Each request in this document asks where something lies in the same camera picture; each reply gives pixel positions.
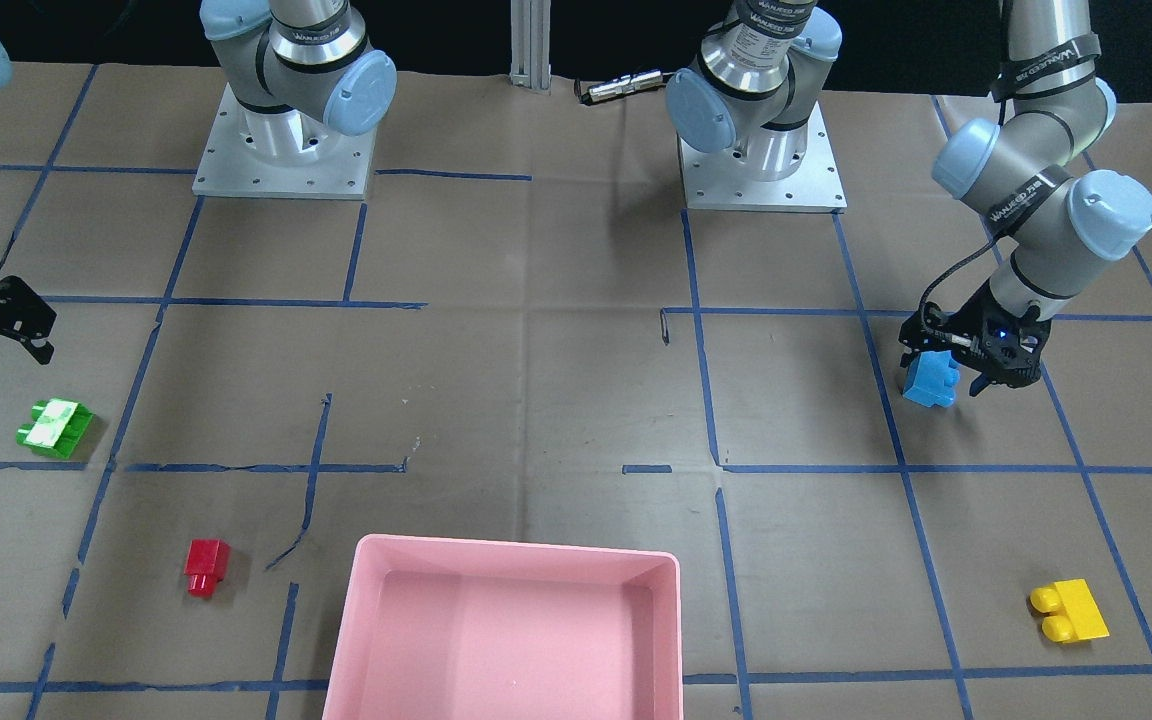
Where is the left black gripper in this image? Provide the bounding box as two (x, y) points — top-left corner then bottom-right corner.
(899, 285), (1052, 397)

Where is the green toy block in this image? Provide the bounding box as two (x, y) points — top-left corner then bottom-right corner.
(15, 397), (93, 460)

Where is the yellow toy block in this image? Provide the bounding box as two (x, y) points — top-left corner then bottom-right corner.
(1026, 578), (1111, 644)

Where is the pink plastic box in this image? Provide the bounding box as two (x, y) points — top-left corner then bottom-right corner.
(324, 535), (684, 719)

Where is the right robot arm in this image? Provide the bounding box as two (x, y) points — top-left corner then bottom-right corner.
(0, 1), (397, 365)

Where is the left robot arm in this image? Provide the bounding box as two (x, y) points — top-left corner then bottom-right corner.
(666, 1), (1152, 407)

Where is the aluminium frame post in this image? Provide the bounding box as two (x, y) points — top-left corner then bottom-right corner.
(508, 0), (552, 94)

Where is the metal cable connector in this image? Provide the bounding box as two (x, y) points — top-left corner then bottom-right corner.
(573, 69), (675, 108)

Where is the blue toy block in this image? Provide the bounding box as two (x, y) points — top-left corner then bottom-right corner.
(902, 351), (961, 407)

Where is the red toy block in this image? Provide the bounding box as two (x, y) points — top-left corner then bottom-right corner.
(183, 538), (230, 598)

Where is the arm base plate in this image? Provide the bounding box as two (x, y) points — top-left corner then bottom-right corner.
(192, 86), (378, 200)
(677, 105), (849, 213)

